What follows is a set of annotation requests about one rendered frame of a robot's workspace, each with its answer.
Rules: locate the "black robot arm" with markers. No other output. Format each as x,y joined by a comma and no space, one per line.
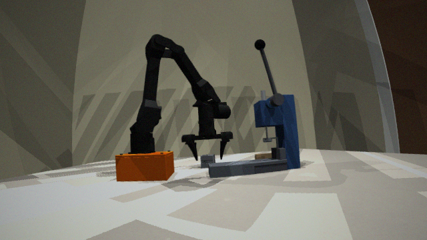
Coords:
141,137

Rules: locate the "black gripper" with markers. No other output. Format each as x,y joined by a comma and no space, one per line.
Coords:
206,127

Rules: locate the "blue arbor press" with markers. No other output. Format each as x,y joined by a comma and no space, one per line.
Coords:
278,111

